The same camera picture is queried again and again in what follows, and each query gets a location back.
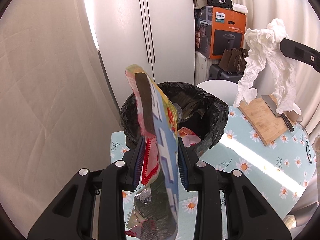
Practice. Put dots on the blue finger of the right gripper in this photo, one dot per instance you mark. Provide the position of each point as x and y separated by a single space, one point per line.
300 52

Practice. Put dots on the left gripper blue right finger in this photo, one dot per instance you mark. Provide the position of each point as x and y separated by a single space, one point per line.
248 213

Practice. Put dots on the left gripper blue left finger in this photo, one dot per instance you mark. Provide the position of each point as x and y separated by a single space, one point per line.
70 214

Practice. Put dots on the long white tissue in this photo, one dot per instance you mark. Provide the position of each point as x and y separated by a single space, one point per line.
264 50

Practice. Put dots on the blue colourful snack wrapper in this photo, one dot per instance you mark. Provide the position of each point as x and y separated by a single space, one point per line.
155 212

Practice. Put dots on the pink cartoon snack wrapper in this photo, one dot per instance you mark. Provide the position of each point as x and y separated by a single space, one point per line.
189 138

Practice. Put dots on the black lined trash bin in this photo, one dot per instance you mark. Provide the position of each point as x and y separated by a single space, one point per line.
202 113

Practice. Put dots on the brown leather bag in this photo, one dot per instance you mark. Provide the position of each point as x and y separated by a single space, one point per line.
234 60

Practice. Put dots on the beige ceramic mug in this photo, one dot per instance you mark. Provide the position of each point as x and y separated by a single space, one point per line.
295 115

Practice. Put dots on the white pouch on box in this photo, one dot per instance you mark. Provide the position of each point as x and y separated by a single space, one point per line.
240 8

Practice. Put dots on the white round chair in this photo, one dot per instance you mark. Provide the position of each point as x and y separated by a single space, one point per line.
222 89

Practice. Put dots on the wooden cutting board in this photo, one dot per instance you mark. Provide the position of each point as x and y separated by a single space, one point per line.
267 125

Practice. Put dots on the orange Philips cardboard box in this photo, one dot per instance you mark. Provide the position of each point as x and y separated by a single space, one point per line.
218 29

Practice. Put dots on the black suitcase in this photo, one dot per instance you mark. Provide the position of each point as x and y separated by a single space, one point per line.
216 73

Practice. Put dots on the white radiator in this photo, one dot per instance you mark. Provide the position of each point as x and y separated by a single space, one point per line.
202 67

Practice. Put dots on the beige curtain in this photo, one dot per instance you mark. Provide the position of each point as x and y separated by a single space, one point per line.
57 114

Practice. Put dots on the white double door cabinet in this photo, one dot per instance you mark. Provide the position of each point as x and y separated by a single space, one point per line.
157 35

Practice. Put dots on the black camera bag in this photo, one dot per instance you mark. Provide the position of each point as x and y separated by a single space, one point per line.
220 3

